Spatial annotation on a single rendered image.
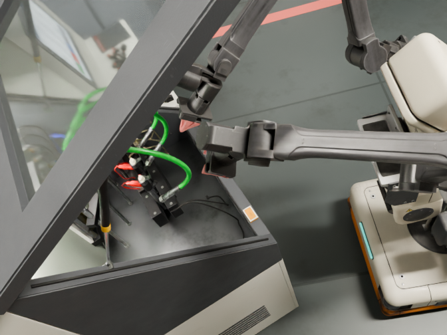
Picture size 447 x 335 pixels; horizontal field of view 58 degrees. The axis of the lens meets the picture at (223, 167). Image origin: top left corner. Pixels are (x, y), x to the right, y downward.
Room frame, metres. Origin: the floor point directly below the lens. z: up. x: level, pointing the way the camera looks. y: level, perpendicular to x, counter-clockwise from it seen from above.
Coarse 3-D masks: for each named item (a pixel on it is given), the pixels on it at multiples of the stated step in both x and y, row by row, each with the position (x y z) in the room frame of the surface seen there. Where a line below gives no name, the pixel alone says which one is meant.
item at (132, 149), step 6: (132, 150) 0.66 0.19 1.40; (138, 150) 0.66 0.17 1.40; (144, 150) 0.66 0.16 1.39; (150, 150) 0.66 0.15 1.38; (156, 156) 0.65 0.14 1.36; (162, 156) 0.64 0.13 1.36; (168, 156) 0.64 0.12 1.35; (174, 162) 0.64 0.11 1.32; (180, 162) 0.64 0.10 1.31; (186, 168) 0.63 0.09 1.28; (186, 174) 0.64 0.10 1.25; (186, 180) 0.64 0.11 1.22; (180, 186) 0.65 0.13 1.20; (84, 210) 0.74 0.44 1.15
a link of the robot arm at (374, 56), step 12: (348, 0) 0.82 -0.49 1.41; (360, 0) 0.81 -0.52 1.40; (348, 12) 0.82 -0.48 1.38; (360, 12) 0.80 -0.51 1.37; (348, 24) 0.82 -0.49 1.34; (360, 24) 0.79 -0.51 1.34; (348, 36) 0.82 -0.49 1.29; (360, 36) 0.77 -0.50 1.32; (372, 36) 0.77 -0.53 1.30; (348, 48) 0.82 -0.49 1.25; (372, 48) 0.74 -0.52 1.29; (348, 60) 0.80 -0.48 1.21; (372, 60) 0.72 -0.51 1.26; (384, 60) 0.72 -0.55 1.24; (372, 72) 0.71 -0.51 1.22
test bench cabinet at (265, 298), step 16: (272, 272) 0.46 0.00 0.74; (240, 288) 0.44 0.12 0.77; (256, 288) 0.45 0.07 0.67; (272, 288) 0.46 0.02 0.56; (288, 288) 0.47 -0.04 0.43; (224, 304) 0.43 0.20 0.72; (240, 304) 0.44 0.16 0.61; (256, 304) 0.44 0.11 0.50; (272, 304) 0.45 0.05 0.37; (288, 304) 0.46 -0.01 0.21; (192, 320) 0.41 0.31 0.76; (208, 320) 0.42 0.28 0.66; (224, 320) 0.43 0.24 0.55; (240, 320) 0.43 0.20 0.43; (256, 320) 0.44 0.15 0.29; (272, 320) 0.45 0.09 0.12
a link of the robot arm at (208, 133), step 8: (256, 120) 0.48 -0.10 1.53; (264, 120) 0.47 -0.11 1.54; (200, 128) 0.53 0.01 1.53; (208, 128) 0.50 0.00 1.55; (216, 128) 0.49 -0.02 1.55; (224, 128) 0.49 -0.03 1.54; (240, 128) 0.49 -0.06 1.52; (248, 128) 0.49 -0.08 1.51; (200, 136) 0.51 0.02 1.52; (208, 136) 0.49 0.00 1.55; (216, 136) 0.48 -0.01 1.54; (224, 136) 0.48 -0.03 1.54; (232, 136) 0.48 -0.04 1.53; (240, 136) 0.48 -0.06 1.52; (248, 136) 0.48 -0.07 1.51; (200, 144) 0.50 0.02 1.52; (208, 144) 0.48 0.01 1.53; (216, 144) 0.47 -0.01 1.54; (224, 144) 0.47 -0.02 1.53; (232, 144) 0.47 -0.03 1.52; (240, 144) 0.47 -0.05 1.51; (224, 152) 0.48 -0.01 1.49; (240, 152) 0.46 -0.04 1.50; (248, 160) 0.43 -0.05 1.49; (256, 160) 0.42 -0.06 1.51; (264, 160) 0.41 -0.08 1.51
